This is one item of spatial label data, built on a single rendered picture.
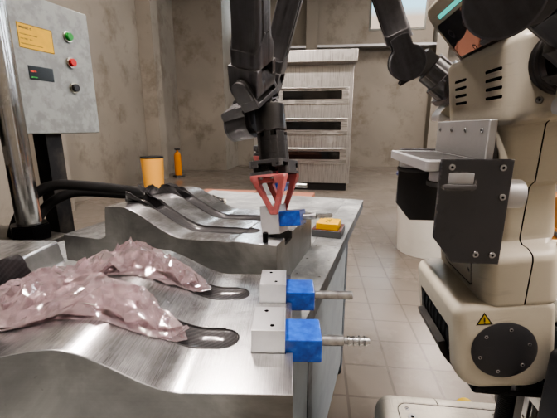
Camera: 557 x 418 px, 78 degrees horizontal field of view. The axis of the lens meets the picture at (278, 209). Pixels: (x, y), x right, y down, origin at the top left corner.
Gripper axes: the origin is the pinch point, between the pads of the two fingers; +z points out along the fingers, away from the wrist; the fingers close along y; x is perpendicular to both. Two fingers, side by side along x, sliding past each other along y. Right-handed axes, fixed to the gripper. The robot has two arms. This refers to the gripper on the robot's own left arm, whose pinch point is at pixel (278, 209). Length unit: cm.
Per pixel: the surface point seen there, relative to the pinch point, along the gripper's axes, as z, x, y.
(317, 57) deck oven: -207, -85, -481
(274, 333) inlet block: 11.5, 8.6, 28.9
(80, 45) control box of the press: -59, -78, -31
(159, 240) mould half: 4.1, -22.9, 6.6
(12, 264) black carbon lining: 3.5, -29.4, 29.6
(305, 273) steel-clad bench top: 13.7, 2.9, -4.9
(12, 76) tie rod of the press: -38, -67, 1
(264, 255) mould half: 7.8, -1.1, 6.3
